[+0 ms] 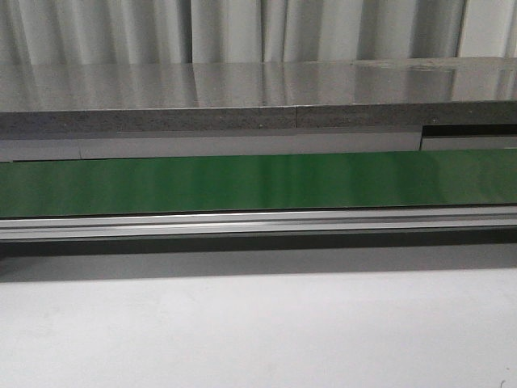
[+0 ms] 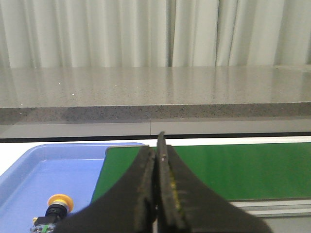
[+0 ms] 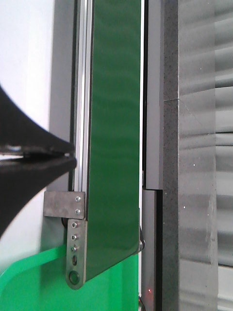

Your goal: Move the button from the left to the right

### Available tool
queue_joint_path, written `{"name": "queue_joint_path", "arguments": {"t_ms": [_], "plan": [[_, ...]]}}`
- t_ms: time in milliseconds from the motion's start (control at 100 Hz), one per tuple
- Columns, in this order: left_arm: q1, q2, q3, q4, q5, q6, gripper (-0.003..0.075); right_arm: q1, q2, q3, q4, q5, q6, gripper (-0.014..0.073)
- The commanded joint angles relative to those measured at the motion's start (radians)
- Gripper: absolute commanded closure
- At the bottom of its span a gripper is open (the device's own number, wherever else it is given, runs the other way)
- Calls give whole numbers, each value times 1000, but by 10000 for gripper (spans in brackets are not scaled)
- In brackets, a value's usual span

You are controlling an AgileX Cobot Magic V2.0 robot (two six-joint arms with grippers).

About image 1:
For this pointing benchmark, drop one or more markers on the white pleated curtain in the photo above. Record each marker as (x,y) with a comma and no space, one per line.
(138,32)

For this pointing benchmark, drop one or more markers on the grey conveyor rear rail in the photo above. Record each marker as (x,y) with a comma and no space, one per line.
(77,146)

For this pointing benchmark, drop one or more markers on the aluminium conveyor front rail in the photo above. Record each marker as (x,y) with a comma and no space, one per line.
(345,220)

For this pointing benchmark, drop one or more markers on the green conveyor belt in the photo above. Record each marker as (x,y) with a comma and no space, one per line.
(256,182)

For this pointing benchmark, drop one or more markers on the grey stone-edged rear table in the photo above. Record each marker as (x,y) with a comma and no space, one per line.
(44,99)

